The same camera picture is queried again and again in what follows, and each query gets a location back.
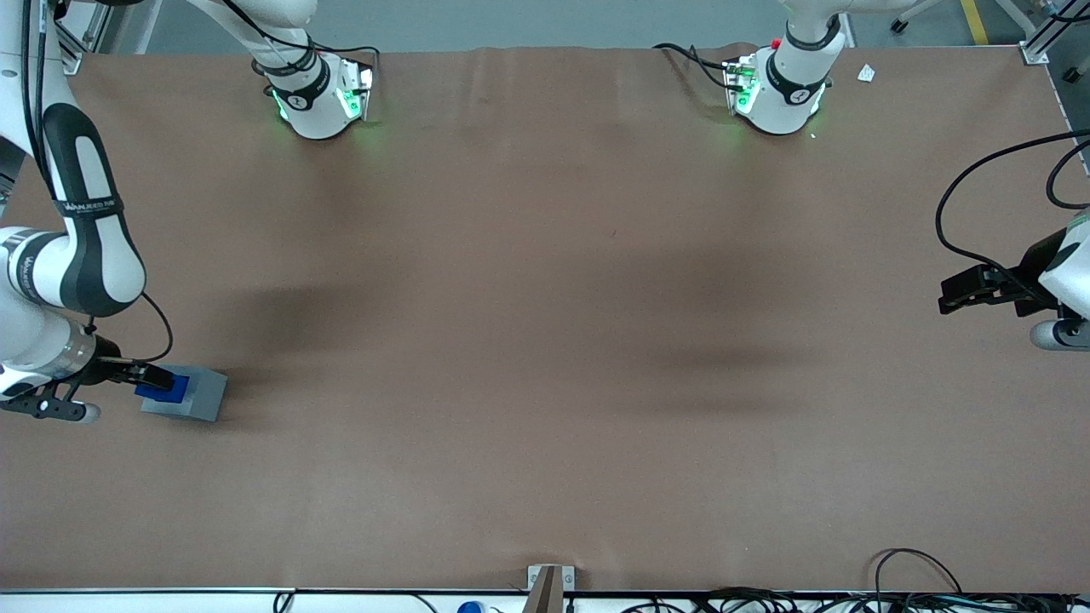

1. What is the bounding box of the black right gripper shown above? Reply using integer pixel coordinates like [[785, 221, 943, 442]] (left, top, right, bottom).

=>
[[85, 334, 176, 393]]

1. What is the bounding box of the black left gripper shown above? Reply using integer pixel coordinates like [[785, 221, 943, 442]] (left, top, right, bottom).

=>
[[938, 228, 1067, 318]]

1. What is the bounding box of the blue plastic part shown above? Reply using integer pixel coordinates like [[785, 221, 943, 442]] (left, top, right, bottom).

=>
[[135, 373, 190, 405]]

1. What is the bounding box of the gray square base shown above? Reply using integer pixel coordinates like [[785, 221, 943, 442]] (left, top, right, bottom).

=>
[[140, 364, 229, 422]]

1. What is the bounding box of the white leg with caster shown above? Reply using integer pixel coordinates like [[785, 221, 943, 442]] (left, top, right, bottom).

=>
[[889, 0, 948, 36]]

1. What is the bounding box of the brown table mat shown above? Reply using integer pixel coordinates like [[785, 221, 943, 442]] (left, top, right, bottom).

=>
[[0, 43, 1090, 593]]

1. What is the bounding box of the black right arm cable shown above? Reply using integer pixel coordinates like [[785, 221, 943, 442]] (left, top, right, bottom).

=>
[[24, 0, 175, 365]]

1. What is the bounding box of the long black gripper cable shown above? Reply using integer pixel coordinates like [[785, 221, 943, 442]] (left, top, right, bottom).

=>
[[935, 129, 1090, 304]]

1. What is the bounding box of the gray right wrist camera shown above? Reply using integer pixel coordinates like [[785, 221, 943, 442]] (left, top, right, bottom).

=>
[[0, 392, 102, 426]]

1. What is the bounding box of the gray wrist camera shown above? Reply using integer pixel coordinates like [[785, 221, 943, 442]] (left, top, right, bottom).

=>
[[0, 392, 102, 426], [1030, 317, 1090, 352]]

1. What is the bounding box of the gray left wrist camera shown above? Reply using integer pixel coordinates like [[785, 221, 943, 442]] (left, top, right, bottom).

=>
[[1030, 317, 1090, 352]]

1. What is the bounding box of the short black looped cable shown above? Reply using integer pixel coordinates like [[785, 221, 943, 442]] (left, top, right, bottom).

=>
[[1046, 140, 1090, 211]]

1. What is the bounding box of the white table edge rail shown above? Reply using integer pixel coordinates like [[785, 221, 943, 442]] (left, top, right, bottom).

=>
[[0, 587, 1090, 613]]

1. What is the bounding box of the aluminium frame post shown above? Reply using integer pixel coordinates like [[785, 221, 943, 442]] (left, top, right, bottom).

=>
[[53, 0, 122, 77], [992, 0, 1090, 67]]

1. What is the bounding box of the black arched cable loop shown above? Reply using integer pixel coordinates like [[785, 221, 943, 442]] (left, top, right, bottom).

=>
[[874, 548, 965, 597]]

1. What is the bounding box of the black left base cable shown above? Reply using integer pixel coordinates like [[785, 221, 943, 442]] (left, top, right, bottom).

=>
[[652, 42, 735, 91]]

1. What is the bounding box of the black base cable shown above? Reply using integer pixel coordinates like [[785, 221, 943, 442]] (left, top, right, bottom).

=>
[[230, 0, 382, 83], [652, 42, 735, 91]]

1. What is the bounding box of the tangled black cable bundle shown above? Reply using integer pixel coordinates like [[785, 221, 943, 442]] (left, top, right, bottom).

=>
[[620, 586, 1090, 613]]

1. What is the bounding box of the black right base cable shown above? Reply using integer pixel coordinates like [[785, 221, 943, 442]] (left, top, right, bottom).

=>
[[230, 0, 382, 83]]

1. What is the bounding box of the silver metal bracket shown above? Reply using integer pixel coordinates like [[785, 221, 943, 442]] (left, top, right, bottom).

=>
[[527, 564, 576, 593]]

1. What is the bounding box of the brown upright post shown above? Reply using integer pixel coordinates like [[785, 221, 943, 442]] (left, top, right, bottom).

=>
[[522, 565, 565, 613]]

